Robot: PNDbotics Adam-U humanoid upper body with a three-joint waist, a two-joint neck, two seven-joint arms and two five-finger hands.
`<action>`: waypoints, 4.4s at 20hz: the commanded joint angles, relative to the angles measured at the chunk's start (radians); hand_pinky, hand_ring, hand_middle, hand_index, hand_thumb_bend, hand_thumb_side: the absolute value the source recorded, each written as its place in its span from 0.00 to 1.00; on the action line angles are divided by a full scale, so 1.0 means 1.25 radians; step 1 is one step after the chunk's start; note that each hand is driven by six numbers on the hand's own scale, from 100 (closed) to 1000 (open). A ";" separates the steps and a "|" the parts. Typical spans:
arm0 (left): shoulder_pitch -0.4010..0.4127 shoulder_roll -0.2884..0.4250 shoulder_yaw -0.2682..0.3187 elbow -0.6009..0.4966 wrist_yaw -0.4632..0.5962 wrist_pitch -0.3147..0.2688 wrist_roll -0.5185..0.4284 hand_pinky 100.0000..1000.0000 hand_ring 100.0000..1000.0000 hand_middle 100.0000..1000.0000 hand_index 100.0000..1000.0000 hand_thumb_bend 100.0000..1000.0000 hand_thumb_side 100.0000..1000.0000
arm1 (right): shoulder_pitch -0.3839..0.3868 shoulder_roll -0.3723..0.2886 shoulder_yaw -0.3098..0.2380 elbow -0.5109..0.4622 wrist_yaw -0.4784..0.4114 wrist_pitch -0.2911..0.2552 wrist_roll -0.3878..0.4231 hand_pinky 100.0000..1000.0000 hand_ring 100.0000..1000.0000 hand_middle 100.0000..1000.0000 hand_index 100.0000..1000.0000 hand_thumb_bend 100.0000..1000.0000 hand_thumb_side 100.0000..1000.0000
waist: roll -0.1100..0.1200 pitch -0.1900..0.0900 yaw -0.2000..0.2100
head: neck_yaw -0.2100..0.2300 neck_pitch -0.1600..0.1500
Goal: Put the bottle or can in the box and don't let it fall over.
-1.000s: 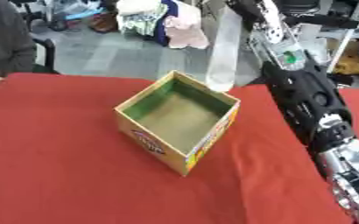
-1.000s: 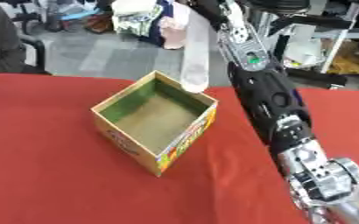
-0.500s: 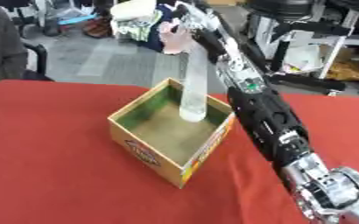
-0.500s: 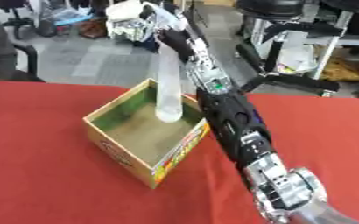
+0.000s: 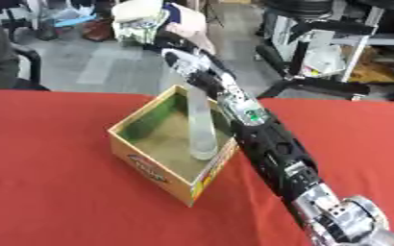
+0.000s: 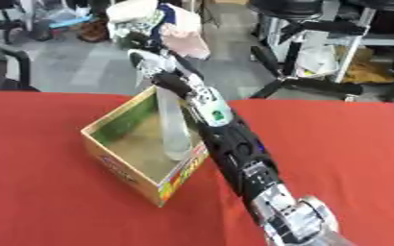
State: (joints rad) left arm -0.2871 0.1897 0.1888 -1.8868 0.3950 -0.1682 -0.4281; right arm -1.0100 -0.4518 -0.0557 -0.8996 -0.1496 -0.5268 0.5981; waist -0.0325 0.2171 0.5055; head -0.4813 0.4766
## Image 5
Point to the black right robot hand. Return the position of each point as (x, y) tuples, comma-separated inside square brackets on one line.
[(210, 80)]

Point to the clear plastic bottle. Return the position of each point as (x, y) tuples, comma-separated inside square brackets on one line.
[(202, 134)]

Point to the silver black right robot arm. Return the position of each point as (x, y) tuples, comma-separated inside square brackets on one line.
[(276, 150)]

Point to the tan cardboard box green inside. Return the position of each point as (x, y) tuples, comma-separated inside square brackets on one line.
[(150, 166)]

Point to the brown bag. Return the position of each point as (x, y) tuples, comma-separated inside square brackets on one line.
[(98, 30)]

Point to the light blue flat item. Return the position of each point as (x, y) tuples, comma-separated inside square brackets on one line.
[(74, 20)]

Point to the black chair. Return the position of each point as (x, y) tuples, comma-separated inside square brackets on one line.
[(32, 64)]

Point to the white metal frame cart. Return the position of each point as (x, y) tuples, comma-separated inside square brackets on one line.
[(346, 41)]

